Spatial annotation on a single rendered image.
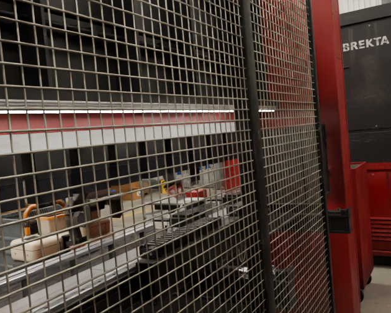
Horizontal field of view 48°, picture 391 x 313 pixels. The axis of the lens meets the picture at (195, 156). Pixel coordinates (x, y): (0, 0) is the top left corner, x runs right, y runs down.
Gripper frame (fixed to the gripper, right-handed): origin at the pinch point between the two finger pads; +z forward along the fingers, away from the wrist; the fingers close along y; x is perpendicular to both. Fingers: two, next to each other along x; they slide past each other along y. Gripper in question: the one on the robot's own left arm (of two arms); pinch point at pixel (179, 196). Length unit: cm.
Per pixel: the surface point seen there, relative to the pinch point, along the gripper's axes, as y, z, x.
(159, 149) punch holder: -36.8, -16.3, -26.5
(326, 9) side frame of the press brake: 82, -57, -111
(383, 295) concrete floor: 148, 126, -20
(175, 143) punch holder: -23.2, -18.0, -27.4
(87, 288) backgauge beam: -121, 28, -38
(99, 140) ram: -76, -21, -30
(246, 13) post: -101, -8, -106
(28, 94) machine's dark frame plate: -122, -23, -52
